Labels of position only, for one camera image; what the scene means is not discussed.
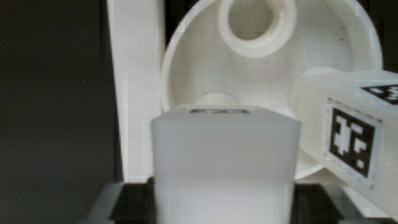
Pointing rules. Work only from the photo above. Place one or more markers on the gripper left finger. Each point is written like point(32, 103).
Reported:
point(123, 206)

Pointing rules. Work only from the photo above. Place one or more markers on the white stool leg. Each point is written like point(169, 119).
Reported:
point(224, 149)
point(345, 105)

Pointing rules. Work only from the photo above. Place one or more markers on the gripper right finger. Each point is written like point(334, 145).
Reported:
point(313, 209)

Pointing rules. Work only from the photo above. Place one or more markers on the white round stool seat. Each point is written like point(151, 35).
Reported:
point(249, 43)

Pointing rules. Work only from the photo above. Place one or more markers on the white fence right wall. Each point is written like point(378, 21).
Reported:
point(137, 45)

